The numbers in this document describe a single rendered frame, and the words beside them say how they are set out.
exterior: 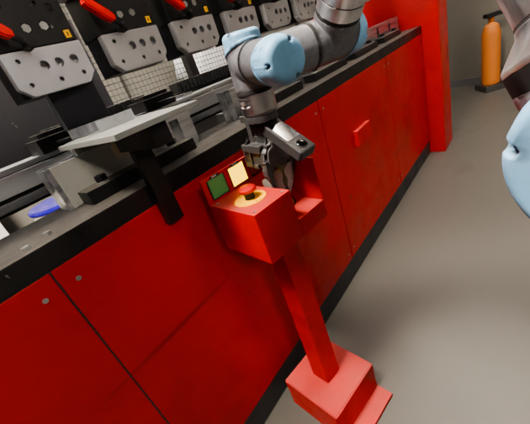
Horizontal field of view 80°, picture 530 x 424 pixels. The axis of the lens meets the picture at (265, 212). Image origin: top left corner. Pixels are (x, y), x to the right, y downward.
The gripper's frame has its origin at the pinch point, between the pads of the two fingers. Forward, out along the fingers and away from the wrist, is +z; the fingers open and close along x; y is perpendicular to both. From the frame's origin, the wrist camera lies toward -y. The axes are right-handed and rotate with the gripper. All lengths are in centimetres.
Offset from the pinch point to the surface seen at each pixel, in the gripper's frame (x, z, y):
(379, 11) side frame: -187, -24, 72
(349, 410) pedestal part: 10, 64, -14
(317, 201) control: -3.4, 2.2, -5.9
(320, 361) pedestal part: 8, 50, -6
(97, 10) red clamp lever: 13, -46, 28
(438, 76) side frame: -192, 23, 35
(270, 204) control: 10.4, -5.3, -6.0
